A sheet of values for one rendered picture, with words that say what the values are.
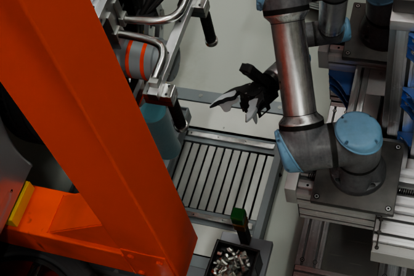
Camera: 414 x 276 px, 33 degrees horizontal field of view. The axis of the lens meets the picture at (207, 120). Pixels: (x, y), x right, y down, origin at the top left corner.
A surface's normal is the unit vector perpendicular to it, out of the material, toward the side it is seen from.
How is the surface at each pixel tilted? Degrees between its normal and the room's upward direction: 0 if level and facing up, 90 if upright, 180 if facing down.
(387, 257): 90
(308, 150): 41
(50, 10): 90
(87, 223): 36
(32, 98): 90
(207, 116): 0
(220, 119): 0
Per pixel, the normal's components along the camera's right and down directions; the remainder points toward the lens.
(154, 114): -0.17, -0.53
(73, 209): -0.69, -0.52
